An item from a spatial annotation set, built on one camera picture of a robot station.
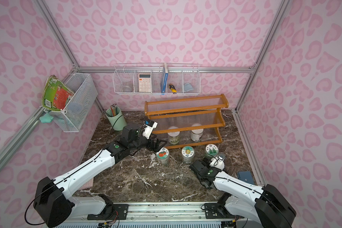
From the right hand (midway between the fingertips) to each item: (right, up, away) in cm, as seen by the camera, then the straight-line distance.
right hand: (213, 162), depth 84 cm
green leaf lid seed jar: (0, +7, +3) cm, 7 cm away
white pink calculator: (-43, +50, +9) cm, 66 cm away
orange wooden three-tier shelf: (-13, +24, +29) cm, 40 cm away
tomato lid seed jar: (-30, +3, +1) cm, 30 cm away
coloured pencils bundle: (-65, +32, +14) cm, 74 cm away
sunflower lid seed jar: (-15, +4, +1) cm, 16 cm away
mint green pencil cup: (-64, +23, +19) cm, 71 cm away
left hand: (-30, +16, -8) cm, 35 cm away
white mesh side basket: (-75, +27, -12) cm, 81 cm away
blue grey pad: (+20, -9, +2) cm, 22 cm away
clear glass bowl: (-55, +46, +12) cm, 73 cm away
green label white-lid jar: (-24, +14, +8) cm, 29 cm away
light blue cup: (-14, +48, +16) cm, 53 cm away
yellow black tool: (-24, +46, +10) cm, 53 cm away
